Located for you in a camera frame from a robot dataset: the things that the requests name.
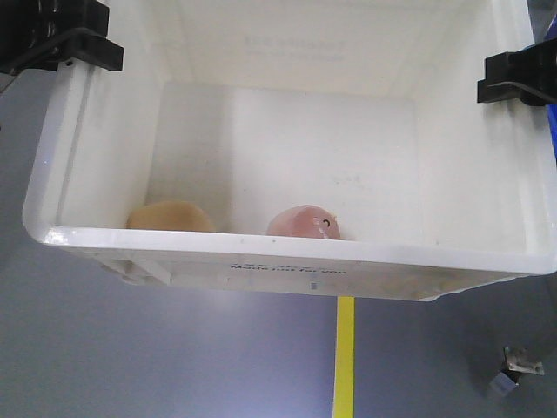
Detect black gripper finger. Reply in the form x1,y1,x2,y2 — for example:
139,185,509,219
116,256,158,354
477,38,556,106

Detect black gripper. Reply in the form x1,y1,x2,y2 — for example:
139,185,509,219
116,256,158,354
1,1,124,74

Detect cream spotted plush toy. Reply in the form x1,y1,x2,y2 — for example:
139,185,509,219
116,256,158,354
126,200,216,233

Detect white plastic tote crate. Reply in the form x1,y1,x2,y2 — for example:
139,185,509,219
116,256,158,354
23,1,556,300

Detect pink smiling plush toy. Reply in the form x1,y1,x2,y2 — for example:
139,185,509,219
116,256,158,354
266,205,341,239

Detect metal floor bracket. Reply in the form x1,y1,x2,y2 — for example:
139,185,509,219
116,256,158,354
489,346,545,397

